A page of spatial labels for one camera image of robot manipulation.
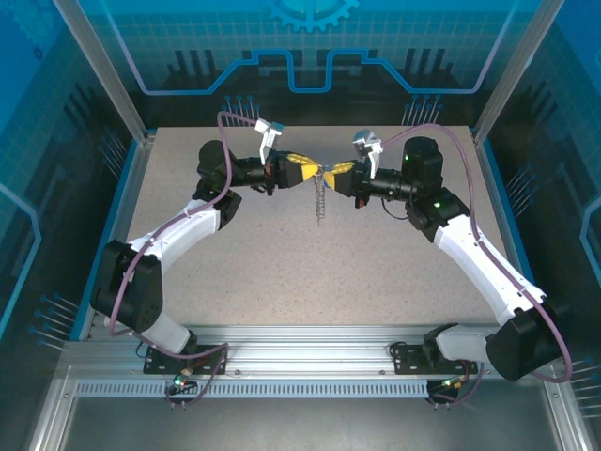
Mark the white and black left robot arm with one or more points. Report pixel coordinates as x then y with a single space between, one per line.
183 230

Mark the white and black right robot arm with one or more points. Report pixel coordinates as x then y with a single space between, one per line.
474 258

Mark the blue table edge strip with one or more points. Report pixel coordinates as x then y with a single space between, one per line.
119 197

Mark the grey metal panel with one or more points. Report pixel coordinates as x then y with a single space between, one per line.
305 425

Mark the aluminium frame post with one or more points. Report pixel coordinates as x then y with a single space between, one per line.
108 70
512 70

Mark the wide aluminium base rail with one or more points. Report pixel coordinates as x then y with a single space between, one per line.
305 347

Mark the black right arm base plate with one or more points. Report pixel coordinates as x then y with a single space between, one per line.
406 359

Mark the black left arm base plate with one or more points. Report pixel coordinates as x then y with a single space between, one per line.
211 362

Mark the aluminium lower frame bar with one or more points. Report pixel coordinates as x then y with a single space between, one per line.
563 418
49 413

